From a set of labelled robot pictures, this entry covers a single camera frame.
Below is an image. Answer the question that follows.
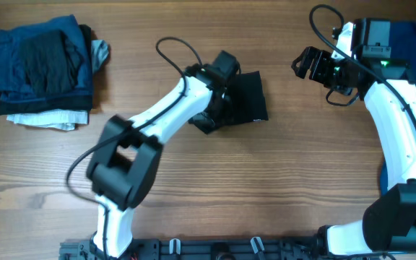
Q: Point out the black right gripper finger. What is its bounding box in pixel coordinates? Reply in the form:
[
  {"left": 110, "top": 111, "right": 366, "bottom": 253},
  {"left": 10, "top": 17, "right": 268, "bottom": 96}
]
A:
[
  {"left": 291, "top": 59, "right": 308, "bottom": 79},
  {"left": 297, "top": 46, "right": 319, "bottom": 65}
]

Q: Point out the black polo shirt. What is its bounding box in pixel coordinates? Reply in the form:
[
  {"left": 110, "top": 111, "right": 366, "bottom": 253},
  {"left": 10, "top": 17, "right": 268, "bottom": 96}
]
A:
[{"left": 188, "top": 71, "right": 269, "bottom": 126}]

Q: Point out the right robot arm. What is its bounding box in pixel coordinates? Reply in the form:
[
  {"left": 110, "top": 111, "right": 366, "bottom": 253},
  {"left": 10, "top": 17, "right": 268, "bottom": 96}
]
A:
[{"left": 292, "top": 18, "right": 416, "bottom": 257}]

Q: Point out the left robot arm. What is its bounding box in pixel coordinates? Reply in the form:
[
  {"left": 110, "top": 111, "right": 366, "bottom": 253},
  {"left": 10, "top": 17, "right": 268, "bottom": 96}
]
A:
[{"left": 86, "top": 51, "right": 240, "bottom": 259}]

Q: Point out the folded black garment underneath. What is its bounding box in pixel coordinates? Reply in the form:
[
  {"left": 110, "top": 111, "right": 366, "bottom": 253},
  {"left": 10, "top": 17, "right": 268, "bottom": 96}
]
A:
[{"left": 0, "top": 44, "right": 93, "bottom": 116}]

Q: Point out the folded white garment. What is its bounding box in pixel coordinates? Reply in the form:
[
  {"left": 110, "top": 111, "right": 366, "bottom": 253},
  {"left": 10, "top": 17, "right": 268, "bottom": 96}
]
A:
[{"left": 6, "top": 40, "right": 110, "bottom": 131}]

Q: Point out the folded black garment on top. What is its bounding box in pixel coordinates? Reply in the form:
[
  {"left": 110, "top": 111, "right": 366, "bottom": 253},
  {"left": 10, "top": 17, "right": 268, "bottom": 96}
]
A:
[{"left": 19, "top": 30, "right": 83, "bottom": 98}]

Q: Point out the folded blue garment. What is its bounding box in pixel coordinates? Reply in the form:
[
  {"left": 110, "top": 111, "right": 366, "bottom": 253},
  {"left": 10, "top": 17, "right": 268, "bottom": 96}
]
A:
[{"left": 0, "top": 14, "right": 93, "bottom": 103}]

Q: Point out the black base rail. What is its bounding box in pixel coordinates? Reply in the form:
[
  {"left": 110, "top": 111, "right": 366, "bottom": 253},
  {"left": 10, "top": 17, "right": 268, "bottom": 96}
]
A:
[{"left": 58, "top": 236, "right": 381, "bottom": 260}]

